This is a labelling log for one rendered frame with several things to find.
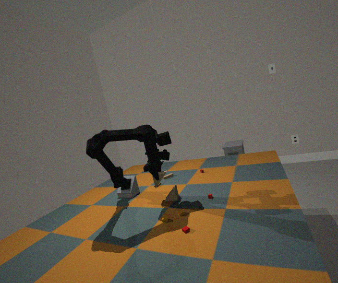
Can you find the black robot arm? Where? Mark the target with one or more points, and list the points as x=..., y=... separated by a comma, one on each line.
x=143, y=133

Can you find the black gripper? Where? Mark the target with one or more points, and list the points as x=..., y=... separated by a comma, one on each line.
x=153, y=166

